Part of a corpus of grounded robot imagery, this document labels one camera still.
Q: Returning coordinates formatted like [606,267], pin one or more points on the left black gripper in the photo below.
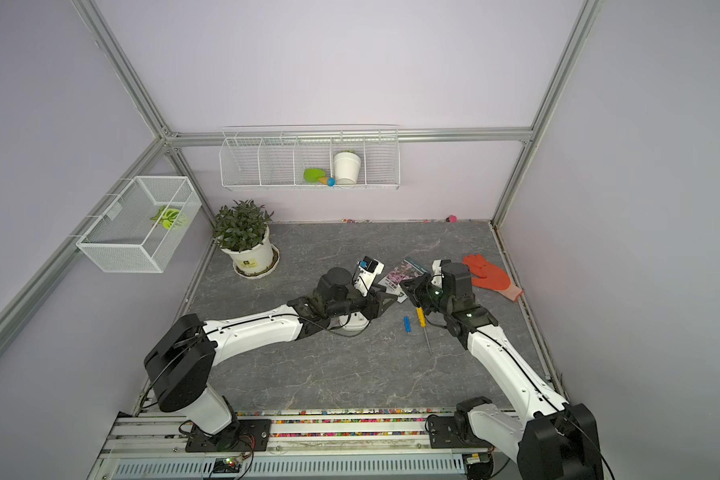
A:
[373,305]

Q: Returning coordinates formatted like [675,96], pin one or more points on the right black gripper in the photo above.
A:
[416,290]

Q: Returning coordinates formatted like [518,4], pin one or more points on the yellow handled screwdriver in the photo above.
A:
[423,324]

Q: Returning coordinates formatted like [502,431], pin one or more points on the white square alarm clock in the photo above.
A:
[354,322]

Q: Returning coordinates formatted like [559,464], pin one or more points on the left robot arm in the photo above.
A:
[343,303]

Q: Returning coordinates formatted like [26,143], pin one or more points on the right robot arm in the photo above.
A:
[547,437]

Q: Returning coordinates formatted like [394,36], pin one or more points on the flower seed packet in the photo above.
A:
[408,269]

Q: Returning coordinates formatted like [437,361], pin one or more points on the white empty pot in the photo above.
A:
[346,168]

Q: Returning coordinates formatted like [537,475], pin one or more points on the green toy shovel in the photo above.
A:
[318,176]

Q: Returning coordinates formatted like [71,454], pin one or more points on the potted green plant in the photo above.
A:
[242,232]

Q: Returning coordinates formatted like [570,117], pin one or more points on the green toy in basket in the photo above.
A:
[169,218]

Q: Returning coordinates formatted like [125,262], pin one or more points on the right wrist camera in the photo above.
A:
[437,270]

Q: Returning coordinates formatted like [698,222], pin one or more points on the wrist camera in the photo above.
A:
[437,270]
[366,272]

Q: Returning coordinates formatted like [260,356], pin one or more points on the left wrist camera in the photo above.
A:
[366,272]

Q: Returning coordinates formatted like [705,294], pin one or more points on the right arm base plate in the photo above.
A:
[446,432]

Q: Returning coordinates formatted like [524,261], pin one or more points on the white wire wall shelf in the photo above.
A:
[275,157]

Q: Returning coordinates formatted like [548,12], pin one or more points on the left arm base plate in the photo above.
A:
[239,436]

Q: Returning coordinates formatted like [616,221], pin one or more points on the white wire basket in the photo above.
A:
[123,238]

